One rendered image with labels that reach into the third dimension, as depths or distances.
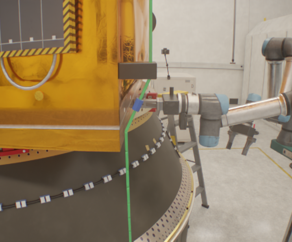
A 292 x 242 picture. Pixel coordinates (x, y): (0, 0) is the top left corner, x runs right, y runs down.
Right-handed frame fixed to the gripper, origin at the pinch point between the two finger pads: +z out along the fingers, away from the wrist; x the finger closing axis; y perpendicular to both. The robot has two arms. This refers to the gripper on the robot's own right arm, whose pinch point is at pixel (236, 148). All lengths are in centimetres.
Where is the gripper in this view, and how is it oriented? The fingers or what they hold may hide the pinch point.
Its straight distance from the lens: 129.1
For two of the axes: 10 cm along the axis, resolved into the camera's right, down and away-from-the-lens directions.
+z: -3.4, 9.4, 0.3
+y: 8.9, 3.1, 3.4
